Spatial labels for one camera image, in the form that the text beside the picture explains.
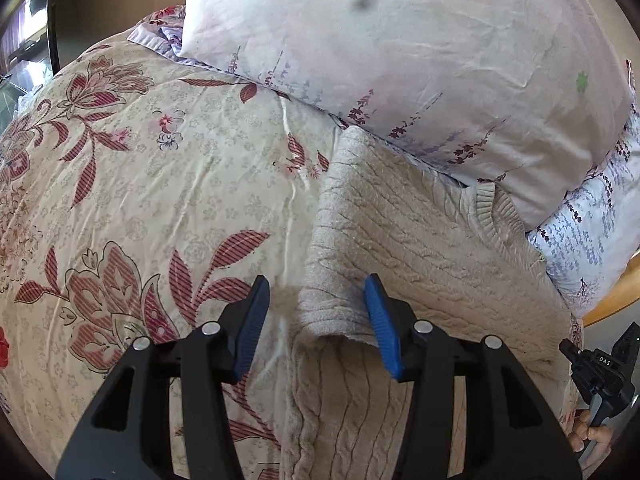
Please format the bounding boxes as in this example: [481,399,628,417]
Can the beige cable-knit sweater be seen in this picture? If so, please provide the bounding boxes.
[278,125,581,480]

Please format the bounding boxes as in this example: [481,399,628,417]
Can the dark window frame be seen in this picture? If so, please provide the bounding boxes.
[0,0,66,106]

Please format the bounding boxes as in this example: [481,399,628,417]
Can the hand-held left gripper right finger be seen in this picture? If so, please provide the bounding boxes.
[363,274,584,480]

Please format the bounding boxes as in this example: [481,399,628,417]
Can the lavender floral pillow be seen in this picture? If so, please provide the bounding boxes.
[177,0,633,231]

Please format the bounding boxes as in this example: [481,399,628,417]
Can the wooden bed frame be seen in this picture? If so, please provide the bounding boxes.
[582,247,640,328]

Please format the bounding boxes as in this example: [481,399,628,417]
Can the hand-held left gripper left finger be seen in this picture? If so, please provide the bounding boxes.
[54,275,271,480]

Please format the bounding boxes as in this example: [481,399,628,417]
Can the white blue floral pillow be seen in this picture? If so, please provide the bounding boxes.
[527,105,640,318]

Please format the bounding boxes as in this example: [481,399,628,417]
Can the floral cream bed sheet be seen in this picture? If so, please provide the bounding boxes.
[0,4,346,480]

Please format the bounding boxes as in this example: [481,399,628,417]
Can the person's right hand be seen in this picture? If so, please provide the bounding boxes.
[569,409,612,473]

